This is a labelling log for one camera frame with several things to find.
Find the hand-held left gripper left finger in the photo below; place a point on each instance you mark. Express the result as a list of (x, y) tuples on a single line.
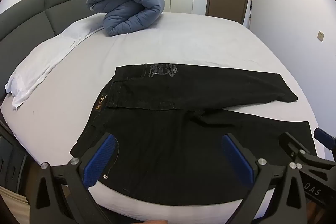
[(101, 158)]

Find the white pillow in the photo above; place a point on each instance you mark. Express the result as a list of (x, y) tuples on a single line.
[(39, 61)]

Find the rolled blue duvet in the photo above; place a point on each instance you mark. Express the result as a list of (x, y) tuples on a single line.
[(131, 8)]

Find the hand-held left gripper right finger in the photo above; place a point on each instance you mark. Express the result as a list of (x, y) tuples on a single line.
[(237, 158)]

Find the bed with white sheet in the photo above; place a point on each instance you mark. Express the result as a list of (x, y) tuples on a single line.
[(183, 37)]

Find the dark bedside cabinet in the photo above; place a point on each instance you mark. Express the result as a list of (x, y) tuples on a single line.
[(11, 155)]

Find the black pants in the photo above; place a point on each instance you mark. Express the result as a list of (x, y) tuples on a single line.
[(157, 134)]

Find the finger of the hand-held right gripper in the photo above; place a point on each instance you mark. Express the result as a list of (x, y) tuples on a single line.
[(326, 138), (294, 144)]

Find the grey padded headboard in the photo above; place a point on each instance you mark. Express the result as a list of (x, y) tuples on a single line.
[(26, 14)]

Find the beige wall outlet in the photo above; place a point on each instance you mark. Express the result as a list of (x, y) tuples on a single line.
[(320, 35)]

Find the thin pole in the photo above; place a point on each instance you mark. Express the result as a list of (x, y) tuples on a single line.
[(250, 14)]

